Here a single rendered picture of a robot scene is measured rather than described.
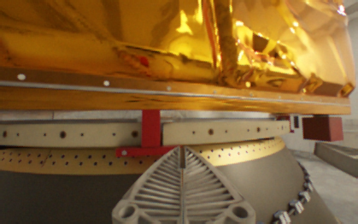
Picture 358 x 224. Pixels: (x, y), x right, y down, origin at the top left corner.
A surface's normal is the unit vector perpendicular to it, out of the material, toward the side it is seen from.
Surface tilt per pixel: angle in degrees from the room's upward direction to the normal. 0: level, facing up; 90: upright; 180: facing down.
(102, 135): 90
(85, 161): 62
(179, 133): 90
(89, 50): 130
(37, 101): 90
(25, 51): 137
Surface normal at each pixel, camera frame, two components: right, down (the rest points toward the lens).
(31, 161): -0.17, -0.53
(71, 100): 0.35, -0.07
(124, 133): 0.10, -0.07
